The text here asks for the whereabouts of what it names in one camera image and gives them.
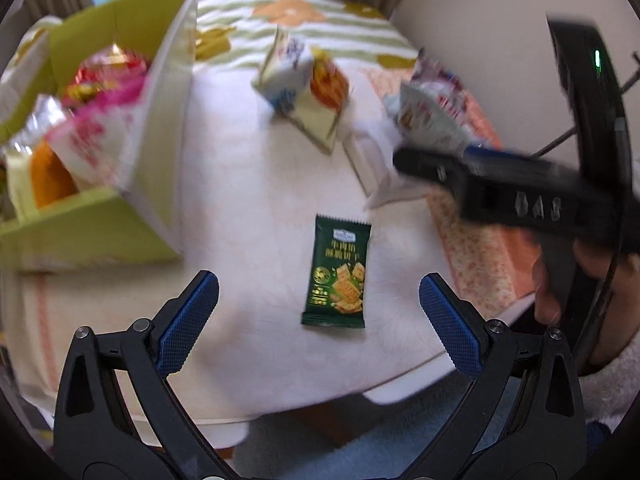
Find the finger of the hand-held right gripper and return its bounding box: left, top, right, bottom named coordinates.
left=392, top=144, right=503, bottom=196

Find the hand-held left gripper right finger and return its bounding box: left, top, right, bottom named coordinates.
left=400, top=273, right=587, bottom=480

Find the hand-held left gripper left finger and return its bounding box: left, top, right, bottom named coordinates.
left=52, top=270, right=238, bottom=480

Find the white blue red snack packet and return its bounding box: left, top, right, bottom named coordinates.
left=412, top=50, right=471, bottom=111
left=382, top=82, right=481, bottom=153

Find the plain white packet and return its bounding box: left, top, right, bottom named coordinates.
left=342, top=127, right=436, bottom=211

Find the dark green cracker packet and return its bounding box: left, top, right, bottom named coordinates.
left=300, top=214, right=372, bottom=330

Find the green cardboard box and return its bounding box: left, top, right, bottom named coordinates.
left=0, top=0, right=200, bottom=273

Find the white orange snack packet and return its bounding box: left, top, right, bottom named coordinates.
left=251, top=25, right=351, bottom=156

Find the pink white snack packet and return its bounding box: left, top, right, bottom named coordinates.
left=47, top=77, right=151, bottom=191

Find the red yellow snack packet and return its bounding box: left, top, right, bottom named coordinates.
left=62, top=42, right=151, bottom=106

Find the person's right forearm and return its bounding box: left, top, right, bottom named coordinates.
left=580, top=332, right=640, bottom=426

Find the person's right hand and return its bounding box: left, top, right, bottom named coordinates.
left=531, top=240, right=640, bottom=366

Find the beige table cloth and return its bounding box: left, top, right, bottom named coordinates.
left=0, top=65, right=501, bottom=421

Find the green striped floral blanket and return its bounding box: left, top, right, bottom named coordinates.
left=10, top=0, right=421, bottom=71

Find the black cable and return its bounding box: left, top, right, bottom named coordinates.
left=527, top=52, right=640, bottom=158

